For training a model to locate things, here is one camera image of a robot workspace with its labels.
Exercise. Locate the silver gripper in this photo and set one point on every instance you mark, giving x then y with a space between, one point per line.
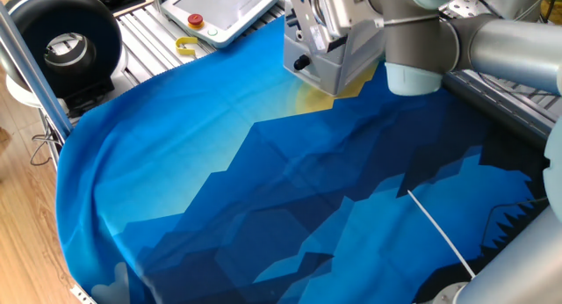
309 14

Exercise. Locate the white plastic drawer cabinet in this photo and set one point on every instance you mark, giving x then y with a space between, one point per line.
360 62

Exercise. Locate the drawer with black knob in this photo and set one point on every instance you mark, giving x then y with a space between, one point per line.
320 80

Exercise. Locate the white teach pendant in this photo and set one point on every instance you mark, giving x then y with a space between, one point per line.
219 14

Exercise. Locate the yellow u-shaped clip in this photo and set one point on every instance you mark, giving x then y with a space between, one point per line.
178 45

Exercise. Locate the blue mountain print cloth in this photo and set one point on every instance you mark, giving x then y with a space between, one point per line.
219 163

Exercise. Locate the aluminium profile rail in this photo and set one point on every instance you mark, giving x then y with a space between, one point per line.
505 106

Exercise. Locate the white metal bracket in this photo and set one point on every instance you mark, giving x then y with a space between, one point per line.
83 295

